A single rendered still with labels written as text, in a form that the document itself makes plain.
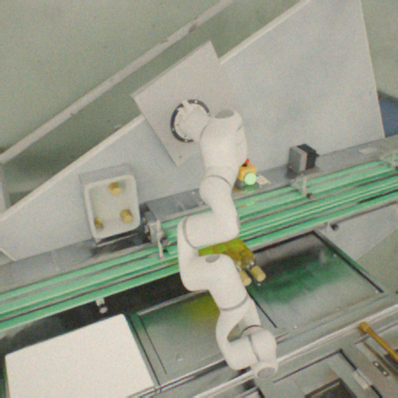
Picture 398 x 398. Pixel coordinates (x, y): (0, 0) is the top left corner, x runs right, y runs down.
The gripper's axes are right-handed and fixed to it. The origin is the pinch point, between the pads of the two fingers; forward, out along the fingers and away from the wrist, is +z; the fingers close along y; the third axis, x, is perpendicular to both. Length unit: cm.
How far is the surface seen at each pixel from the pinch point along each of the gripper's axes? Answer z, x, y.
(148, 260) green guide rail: 19.9, 27.6, 4.3
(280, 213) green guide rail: 34.4, -26.0, 6.2
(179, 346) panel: -5.1, 21.2, -12.7
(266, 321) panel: -1.0, -10.1, -12.7
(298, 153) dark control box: 51, -38, 23
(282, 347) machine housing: -12.5, -11.7, -13.0
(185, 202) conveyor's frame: 37.1, 11.2, 15.6
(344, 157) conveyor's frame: 57, -63, 15
